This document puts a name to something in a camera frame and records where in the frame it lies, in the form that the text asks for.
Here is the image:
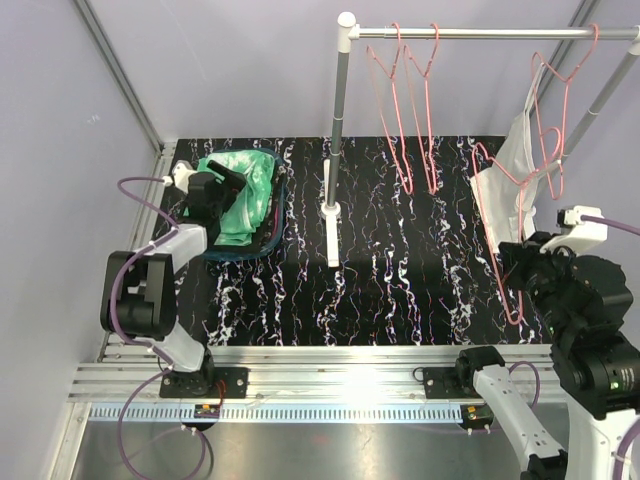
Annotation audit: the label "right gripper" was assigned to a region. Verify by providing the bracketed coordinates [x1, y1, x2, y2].
[500, 229, 580, 339]

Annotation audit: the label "green and white trousers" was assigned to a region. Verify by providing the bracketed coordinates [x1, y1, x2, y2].
[179, 148, 285, 256]

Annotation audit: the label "black and white trousers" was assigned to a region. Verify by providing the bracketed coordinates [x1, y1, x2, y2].
[205, 185, 286, 261]

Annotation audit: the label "pink wire hanger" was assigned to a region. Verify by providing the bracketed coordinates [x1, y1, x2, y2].
[402, 23, 440, 195]
[471, 130, 559, 325]
[531, 23, 600, 200]
[365, 21, 416, 194]

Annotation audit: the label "pink trousers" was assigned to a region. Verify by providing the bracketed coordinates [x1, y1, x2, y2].
[268, 199, 283, 245]

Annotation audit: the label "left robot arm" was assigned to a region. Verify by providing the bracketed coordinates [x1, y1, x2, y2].
[100, 162, 249, 400]

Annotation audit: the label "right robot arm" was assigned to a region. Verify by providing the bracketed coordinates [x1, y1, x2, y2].
[453, 232, 639, 479]

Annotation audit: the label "teal transparent plastic bin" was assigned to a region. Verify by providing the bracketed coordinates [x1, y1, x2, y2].
[197, 148, 286, 262]

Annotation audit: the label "white garment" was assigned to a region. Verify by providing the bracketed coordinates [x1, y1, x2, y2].
[471, 70, 542, 254]

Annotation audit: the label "metal clothes rack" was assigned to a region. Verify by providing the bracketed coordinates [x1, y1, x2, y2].
[321, 12, 639, 268]

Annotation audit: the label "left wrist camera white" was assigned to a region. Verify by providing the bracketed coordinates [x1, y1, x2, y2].
[162, 160, 197, 194]

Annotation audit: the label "aluminium mounting rail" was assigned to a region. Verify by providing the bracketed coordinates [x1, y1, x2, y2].
[67, 343, 576, 425]

